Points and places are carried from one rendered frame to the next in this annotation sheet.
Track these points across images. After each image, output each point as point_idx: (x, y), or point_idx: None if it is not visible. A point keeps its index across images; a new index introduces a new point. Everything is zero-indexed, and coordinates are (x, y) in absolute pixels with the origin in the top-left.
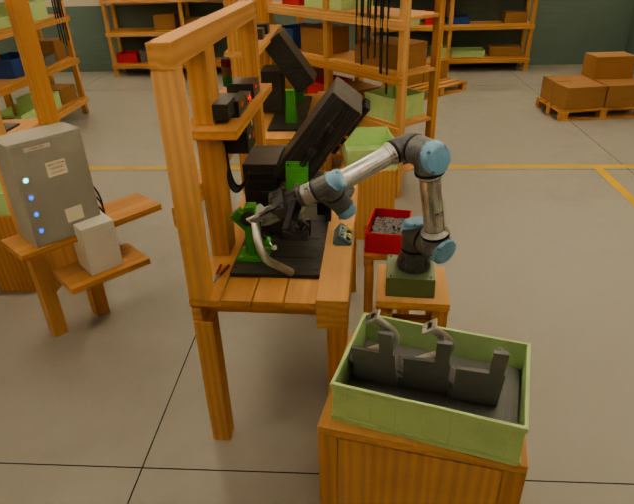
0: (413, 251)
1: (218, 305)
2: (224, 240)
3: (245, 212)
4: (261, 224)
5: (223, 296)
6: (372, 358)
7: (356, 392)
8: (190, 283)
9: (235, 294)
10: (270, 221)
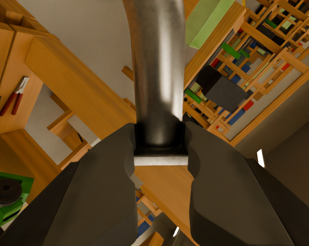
0: None
1: (12, 26)
2: (19, 149)
3: (17, 198)
4: (133, 133)
5: (8, 42)
6: None
7: None
8: (73, 56)
9: None
10: (120, 173)
